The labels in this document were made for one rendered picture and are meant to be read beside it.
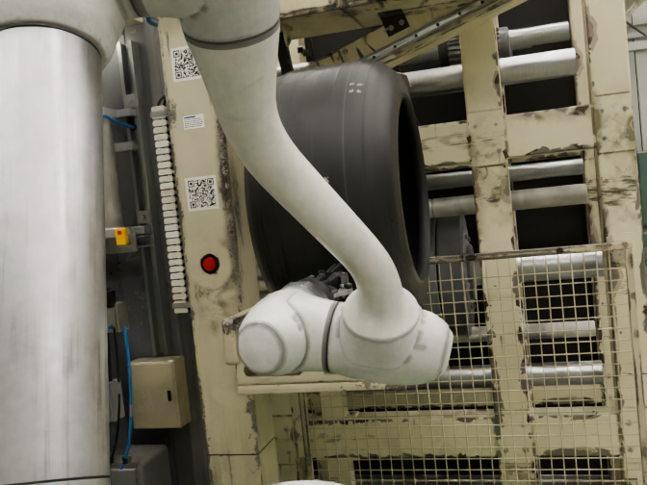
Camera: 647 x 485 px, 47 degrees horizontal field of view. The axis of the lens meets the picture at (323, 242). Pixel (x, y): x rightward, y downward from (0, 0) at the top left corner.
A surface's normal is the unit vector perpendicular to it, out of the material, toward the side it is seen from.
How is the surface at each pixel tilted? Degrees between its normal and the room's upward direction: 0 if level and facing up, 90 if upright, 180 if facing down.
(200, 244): 90
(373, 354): 119
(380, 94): 58
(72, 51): 77
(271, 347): 96
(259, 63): 131
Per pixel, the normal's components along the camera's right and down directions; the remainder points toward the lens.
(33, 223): 0.21, -0.32
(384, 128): 0.43, -0.34
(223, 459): -0.26, 0.07
